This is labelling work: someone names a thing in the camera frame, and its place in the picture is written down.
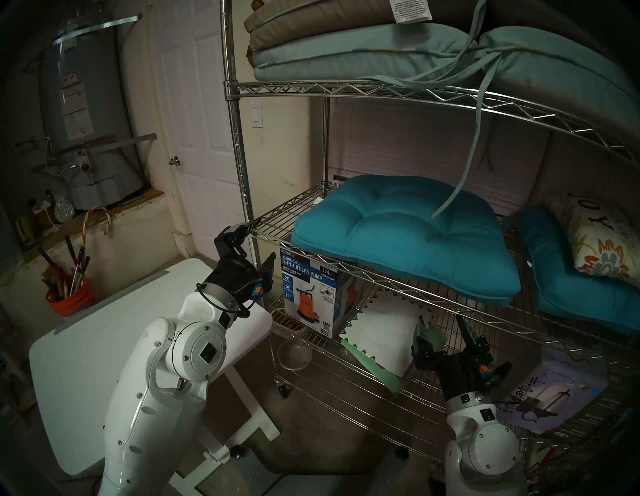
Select grey water heater tank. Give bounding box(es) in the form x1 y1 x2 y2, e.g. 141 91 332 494
42 12 148 211

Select floral print throw pillow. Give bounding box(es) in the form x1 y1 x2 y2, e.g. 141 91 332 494
545 192 640 288

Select pale green tied chair cushion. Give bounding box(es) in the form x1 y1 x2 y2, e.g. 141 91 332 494
252 0 640 219

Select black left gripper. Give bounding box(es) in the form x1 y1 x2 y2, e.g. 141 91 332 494
205 224 277 315

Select metal heater strap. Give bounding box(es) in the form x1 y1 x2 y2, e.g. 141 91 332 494
52 14 143 46
35 132 158 166

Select chrome wire shelf rack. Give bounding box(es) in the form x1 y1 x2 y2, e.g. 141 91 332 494
220 0 640 496

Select white window blinds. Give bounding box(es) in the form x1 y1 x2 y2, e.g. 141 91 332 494
327 97 551 218

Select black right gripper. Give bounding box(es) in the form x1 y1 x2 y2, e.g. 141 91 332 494
413 313 512 401

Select utility pump cardboard box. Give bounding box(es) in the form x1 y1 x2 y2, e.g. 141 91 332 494
280 247 358 341

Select white care label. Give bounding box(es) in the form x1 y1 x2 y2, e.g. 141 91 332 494
389 0 433 25

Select orange plastic bucket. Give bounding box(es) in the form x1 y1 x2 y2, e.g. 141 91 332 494
46 280 96 317

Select clear glass bowl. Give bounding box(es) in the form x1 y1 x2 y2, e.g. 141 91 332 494
277 339 314 371

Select white panel door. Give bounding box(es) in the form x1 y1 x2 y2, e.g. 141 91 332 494
150 0 251 261

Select teal tufted seat cushion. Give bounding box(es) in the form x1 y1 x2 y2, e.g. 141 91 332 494
517 205 640 335
291 174 522 308

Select LED lamp box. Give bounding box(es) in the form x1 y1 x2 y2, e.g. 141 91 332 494
500 357 611 436

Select white zigzag-edged sheet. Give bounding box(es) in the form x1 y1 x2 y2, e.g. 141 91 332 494
345 290 433 378

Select white folding table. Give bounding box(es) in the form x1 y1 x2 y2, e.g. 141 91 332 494
28 257 281 496

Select striped candy cane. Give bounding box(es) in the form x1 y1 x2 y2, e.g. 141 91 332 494
82 206 112 246

